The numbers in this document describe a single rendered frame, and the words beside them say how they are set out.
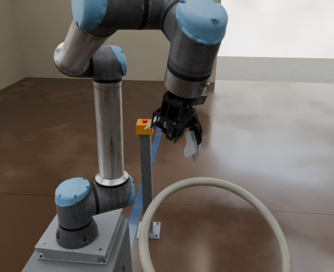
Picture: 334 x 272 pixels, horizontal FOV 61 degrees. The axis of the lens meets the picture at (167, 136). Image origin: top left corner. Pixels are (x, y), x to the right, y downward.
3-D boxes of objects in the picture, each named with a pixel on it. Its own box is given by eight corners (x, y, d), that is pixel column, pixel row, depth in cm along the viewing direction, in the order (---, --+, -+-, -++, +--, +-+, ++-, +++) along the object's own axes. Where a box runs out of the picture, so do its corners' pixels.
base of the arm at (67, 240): (48, 247, 127) (45, 230, 123) (65, 218, 144) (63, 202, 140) (90, 251, 126) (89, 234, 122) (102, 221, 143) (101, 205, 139)
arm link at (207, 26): (213, -8, 53) (243, 18, 47) (197, 52, 62) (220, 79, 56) (167, -9, 49) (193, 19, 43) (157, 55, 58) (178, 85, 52)
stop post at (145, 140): (160, 223, 269) (159, 116, 221) (159, 239, 251) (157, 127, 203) (139, 222, 270) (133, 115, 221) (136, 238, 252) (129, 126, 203)
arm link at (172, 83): (183, 51, 61) (221, 71, 58) (178, 69, 65) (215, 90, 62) (157, 66, 55) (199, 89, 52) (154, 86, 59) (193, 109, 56)
